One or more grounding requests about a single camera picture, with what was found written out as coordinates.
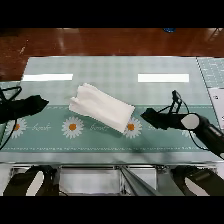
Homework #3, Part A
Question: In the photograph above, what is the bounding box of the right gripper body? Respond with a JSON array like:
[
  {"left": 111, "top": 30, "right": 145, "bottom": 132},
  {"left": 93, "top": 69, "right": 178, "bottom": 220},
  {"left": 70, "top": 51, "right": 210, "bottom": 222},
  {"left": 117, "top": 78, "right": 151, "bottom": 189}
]
[{"left": 139, "top": 107, "right": 181, "bottom": 131}]

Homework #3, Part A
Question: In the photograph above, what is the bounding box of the silver frame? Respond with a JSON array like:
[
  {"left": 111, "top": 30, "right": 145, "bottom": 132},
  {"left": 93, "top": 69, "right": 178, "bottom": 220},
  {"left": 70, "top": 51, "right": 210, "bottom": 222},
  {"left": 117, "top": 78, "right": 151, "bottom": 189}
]
[{"left": 0, "top": 161, "right": 224, "bottom": 197}]

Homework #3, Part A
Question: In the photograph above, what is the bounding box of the white T-shirt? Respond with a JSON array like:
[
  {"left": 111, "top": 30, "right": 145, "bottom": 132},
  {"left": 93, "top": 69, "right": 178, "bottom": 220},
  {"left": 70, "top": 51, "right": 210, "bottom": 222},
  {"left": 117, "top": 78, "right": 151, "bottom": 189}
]
[{"left": 68, "top": 82, "right": 136, "bottom": 135}]

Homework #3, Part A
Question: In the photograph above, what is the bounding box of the black cable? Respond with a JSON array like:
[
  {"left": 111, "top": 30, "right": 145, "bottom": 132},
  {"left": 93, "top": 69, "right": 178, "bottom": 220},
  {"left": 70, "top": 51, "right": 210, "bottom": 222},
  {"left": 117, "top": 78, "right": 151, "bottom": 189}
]
[
  {"left": 179, "top": 98, "right": 211, "bottom": 152},
  {"left": 0, "top": 85, "right": 23, "bottom": 151}
]

